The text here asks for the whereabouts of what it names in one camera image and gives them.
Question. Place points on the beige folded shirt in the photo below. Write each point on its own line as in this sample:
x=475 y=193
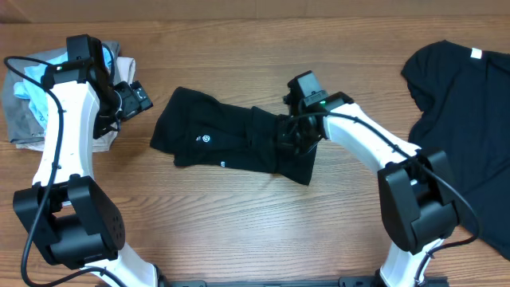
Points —
x=125 y=71

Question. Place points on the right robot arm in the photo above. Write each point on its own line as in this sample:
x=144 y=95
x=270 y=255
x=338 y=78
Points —
x=419 y=206

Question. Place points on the black t-shirt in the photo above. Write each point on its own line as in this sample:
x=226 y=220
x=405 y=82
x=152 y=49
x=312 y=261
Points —
x=197 y=129

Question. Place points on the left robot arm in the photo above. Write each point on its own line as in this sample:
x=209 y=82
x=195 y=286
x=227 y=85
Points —
x=68 y=217

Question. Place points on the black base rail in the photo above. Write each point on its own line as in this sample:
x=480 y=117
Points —
x=271 y=284

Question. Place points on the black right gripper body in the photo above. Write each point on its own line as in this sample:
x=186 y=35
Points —
x=294 y=134

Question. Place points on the grey folded shirt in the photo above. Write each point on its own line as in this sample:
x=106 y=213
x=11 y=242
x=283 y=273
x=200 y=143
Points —
x=21 y=125

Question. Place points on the light blue printed t-shirt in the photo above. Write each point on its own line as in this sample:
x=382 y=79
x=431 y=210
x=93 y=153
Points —
x=38 y=104

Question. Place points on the dark navy t-shirt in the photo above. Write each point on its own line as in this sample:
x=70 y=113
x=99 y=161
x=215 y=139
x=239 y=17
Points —
x=463 y=95

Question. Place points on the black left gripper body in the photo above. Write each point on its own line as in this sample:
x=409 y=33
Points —
x=127 y=105

